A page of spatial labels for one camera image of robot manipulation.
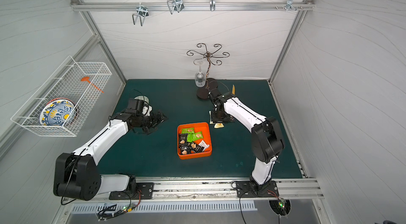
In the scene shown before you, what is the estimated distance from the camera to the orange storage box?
0.85m

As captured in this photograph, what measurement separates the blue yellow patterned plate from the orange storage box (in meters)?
0.48

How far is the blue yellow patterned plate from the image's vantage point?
59 centimetres
